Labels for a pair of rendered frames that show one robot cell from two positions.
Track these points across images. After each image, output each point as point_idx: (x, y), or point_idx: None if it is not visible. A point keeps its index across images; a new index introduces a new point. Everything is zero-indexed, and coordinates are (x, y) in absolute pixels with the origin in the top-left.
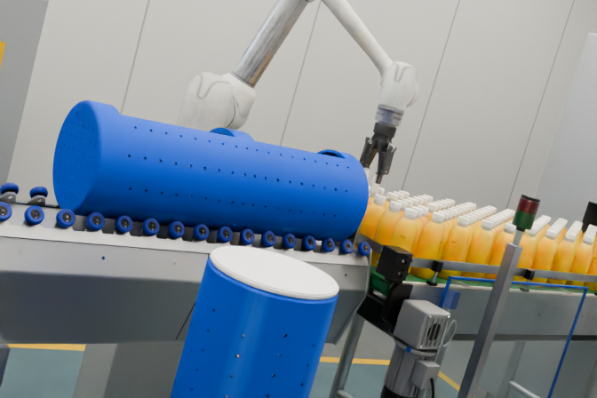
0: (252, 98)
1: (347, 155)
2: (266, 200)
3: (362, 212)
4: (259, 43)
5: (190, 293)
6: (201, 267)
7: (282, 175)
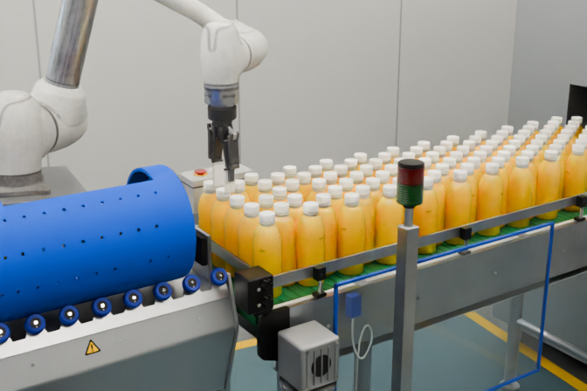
0: (78, 100)
1: (160, 170)
2: (36, 279)
3: (191, 243)
4: (61, 33)
5: None
6: None
7: (50, 241)
